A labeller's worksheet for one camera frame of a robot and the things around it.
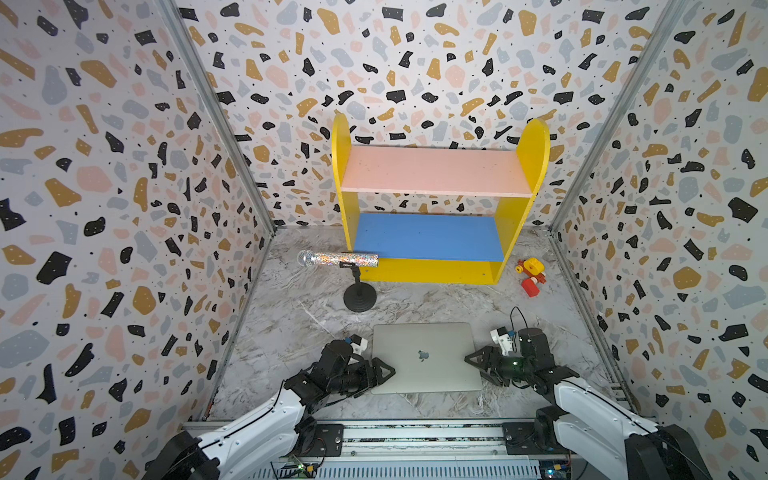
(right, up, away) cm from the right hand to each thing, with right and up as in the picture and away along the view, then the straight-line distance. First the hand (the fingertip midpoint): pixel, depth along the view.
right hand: (471, 364), depth 82 cm
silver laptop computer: (-12, +1, +3) cm, 13 cm away
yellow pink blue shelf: (-5, +47, +40) cm, 62 cm away
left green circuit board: (-44, -21, -11) cm, 50 cm away
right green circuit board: (+18, -21, -11) cm, 30 cm away
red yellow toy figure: (+27, +25, +21) cm, 42 cm away
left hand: (-22, -2, -3) cm, 22 cm away
